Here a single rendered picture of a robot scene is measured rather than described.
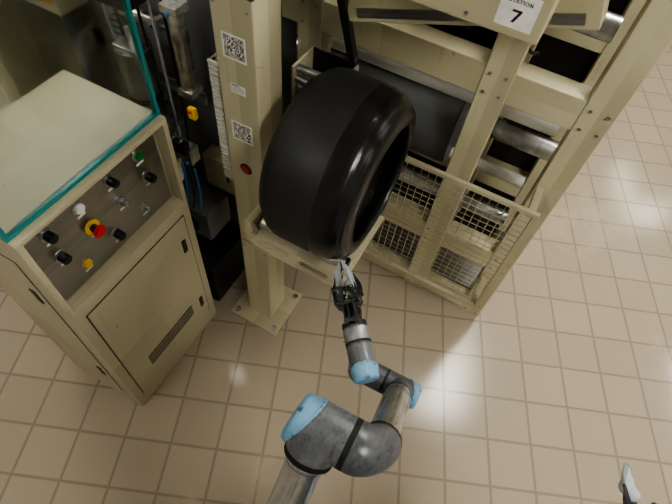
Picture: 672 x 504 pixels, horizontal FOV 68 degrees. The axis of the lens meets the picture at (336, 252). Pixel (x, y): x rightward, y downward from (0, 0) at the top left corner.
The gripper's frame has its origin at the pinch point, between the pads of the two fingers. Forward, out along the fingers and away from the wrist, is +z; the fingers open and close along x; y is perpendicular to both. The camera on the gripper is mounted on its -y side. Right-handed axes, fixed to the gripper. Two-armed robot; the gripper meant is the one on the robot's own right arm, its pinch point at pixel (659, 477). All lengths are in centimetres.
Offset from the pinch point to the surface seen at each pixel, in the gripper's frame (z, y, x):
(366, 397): 14, 95, -88
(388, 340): 46, 95, -93
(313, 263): 14, 5, -111
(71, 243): -32, -24, -160
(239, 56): 21, -61, -133
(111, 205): -16, -24, -161
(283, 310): 29, 86, -146
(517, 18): 51, -73, -72
